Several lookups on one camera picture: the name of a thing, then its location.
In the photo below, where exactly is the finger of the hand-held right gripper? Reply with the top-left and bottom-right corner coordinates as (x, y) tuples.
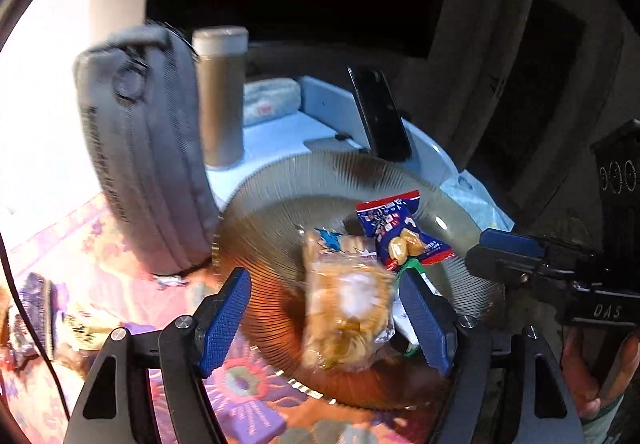
(464, 244), (543, 294)
(479, 228), (548, 257)

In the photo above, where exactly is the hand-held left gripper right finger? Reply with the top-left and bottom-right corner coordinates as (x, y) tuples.
(399, 269), (586, 444)

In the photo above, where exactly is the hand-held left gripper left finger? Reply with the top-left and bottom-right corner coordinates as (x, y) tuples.
(64, 267), (252, 444)

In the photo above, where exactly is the clear bread snack packet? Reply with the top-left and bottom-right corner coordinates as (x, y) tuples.
(300, 228), (399, 371)

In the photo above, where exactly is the ribbed glass plate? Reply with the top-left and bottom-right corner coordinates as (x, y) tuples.
(212, 149), (501, 411)

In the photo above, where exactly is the blue snack packet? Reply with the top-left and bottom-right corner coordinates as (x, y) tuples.
(356, 189), (456, 271)

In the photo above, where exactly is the person's right hand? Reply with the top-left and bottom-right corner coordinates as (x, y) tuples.
(560, 324), (640, 421)

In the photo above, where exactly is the green white snack packet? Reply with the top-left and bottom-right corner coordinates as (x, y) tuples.
(391, 258), (437, 356)

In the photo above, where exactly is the light blue wipes packet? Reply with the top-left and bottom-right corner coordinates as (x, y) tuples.
(442, 171), (516, 234)

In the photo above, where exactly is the small foil candy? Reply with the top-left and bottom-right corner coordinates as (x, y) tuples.
(152, 274), (191, 291)

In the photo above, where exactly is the floral tablecloth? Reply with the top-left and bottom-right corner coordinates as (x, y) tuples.
(0, 194), (451, 444)

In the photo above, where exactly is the yellow white snack packet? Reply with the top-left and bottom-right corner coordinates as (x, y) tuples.
(59, 301), (127, 351)

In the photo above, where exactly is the black smartphone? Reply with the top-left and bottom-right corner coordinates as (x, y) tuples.
(347, 66), (413, 163)

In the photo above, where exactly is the grey zipped bag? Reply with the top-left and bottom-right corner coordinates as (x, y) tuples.
(74, 24), (222, 276)

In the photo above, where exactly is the purple snack packet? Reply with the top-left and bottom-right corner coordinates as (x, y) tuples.
(7, 271), (68, 371)

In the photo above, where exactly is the white plastic box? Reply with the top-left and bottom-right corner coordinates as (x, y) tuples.
(205, 75), (461, 205)

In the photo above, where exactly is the beige thermos bottle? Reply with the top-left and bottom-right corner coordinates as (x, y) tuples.
(192, 26), (249, 170)

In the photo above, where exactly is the black cable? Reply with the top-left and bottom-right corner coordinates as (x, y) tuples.
(0, 231), (73, 430)

